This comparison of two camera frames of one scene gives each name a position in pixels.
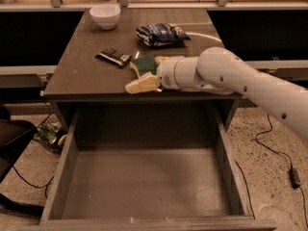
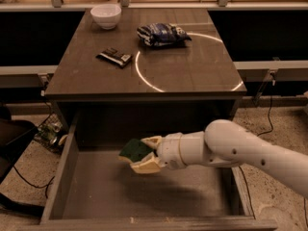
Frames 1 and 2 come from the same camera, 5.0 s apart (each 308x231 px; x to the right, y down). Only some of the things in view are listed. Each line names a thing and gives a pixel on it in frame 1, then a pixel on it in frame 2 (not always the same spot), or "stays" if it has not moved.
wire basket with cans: x=50 y=134 stays
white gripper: x=166 y=72 -> x=169 y=152
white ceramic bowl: x=106 y=15 stays
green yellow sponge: x=145 y=64 -> x=133 y=150
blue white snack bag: x=161 y=34 stays
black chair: x=14 y=134 stays
